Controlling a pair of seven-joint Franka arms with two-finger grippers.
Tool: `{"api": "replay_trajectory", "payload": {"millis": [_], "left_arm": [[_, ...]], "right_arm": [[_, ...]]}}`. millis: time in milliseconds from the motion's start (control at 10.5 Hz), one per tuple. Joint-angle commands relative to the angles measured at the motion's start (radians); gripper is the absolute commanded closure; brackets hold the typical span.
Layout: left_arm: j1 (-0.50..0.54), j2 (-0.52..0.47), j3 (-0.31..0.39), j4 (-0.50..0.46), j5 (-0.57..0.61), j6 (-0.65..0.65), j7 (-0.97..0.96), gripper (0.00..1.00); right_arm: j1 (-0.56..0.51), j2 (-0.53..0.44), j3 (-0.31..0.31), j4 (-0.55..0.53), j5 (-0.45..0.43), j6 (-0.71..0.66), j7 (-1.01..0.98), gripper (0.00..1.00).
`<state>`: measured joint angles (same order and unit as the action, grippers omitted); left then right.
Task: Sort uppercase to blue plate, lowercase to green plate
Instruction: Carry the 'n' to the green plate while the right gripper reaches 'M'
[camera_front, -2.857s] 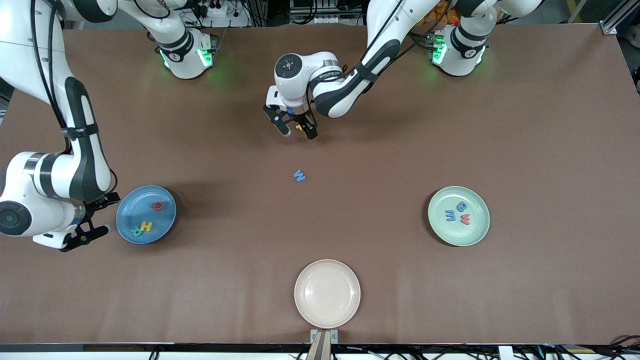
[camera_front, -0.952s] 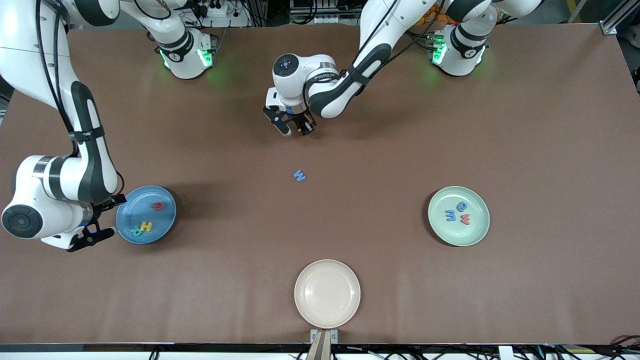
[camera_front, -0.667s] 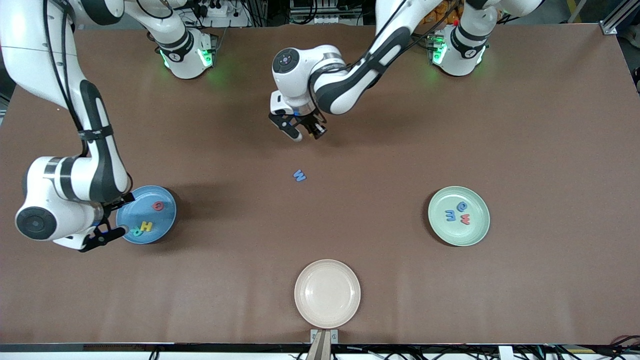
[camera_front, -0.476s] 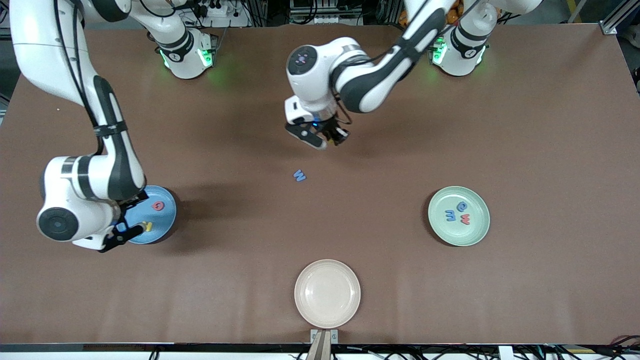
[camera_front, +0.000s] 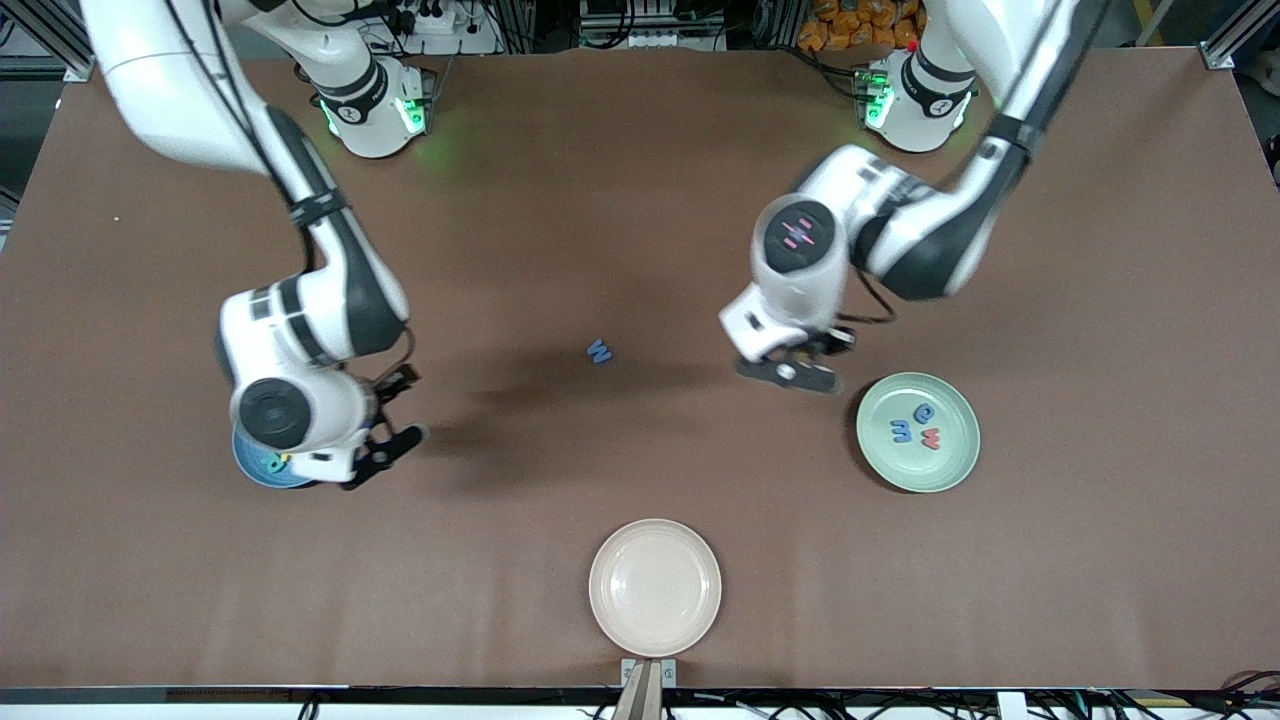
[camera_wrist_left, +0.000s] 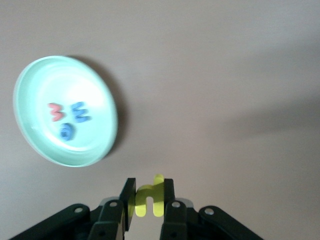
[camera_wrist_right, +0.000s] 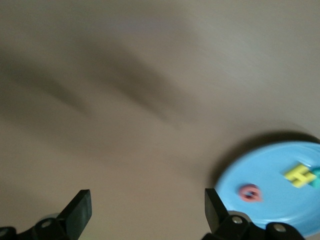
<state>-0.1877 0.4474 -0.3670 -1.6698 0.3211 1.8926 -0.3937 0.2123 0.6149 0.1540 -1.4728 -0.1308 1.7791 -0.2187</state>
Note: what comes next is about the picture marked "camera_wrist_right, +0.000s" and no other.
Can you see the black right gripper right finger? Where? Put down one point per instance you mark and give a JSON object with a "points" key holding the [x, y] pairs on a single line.
{"points": [[215, 212]]}

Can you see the blue plate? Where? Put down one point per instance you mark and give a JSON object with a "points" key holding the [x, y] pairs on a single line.
{"points": [[270, 162]]}

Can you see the red uppercase Q letter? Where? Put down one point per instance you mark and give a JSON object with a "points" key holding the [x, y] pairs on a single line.
{"points": [[241, 193]]}

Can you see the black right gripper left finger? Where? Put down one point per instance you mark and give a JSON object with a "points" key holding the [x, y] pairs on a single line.
{"points": [[80, 212]]}

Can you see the yellow uppercase H letter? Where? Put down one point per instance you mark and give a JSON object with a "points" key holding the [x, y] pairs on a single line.
{"points": [[297, 176]]}

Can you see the teal uppercase R letter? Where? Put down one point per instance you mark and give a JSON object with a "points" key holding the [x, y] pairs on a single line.
{"points": [[317, 181]]}

